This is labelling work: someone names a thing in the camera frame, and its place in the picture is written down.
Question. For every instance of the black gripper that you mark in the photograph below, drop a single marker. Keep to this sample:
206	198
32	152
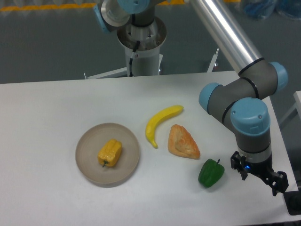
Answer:
277	181

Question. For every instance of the triangular pastry bread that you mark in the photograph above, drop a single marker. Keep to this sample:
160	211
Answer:
182	144

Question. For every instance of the yellow banana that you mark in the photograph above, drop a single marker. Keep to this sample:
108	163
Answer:
159	118

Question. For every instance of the beige round plate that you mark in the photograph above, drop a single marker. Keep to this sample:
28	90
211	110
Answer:
91	143

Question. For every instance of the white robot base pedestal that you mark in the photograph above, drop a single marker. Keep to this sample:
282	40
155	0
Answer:
142	47

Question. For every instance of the white metal frame bracket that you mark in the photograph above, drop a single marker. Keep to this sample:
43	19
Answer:
213	63

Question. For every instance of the green bell pepper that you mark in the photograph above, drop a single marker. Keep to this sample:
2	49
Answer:
211	172

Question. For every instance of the yellow bell pepper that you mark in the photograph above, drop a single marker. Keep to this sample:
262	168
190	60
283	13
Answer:
109	154

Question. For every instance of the black box at table corner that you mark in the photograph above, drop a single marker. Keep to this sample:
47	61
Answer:
293	202

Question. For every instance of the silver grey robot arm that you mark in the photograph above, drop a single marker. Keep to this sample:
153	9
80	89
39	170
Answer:
239	105

